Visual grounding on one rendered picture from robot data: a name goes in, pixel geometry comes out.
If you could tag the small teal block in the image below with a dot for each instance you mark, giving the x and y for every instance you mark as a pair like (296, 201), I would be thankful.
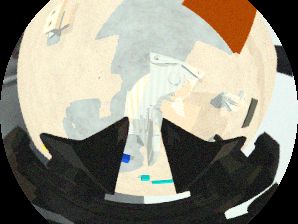
(145, 177)

